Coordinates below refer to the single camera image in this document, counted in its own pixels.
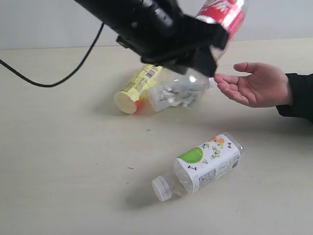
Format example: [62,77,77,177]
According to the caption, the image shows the clear cola bottle red label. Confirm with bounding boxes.
[171,0,249,81]

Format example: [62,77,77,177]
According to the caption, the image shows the white green label bottle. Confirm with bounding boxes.
[148,75,217,112]

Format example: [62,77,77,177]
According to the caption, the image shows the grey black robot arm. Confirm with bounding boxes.
[77,0,229,77]

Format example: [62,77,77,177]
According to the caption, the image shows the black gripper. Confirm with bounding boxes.
[116,15,229,76]

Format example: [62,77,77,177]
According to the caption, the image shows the person's open hand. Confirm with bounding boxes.
[214,62,293,108]

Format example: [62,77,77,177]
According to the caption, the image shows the clear bottle butterfly label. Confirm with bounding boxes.
[152,133,244,202]

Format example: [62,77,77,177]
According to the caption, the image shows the yellow bottle with red cap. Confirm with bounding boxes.
[114,64,163,114]

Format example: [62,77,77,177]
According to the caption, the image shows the black cable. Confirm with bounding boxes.
[0,23,105,88]

